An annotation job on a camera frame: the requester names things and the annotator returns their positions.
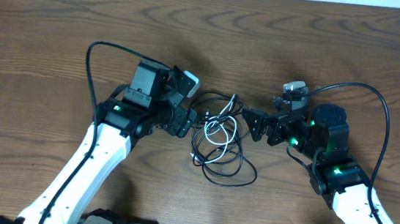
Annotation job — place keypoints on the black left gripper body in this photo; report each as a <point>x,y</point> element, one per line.
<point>179,121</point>

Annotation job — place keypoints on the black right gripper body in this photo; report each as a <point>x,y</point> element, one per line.
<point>294,133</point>

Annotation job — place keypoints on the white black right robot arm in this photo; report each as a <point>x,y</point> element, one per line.
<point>322,136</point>

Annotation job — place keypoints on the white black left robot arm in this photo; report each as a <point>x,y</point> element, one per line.
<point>153,99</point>

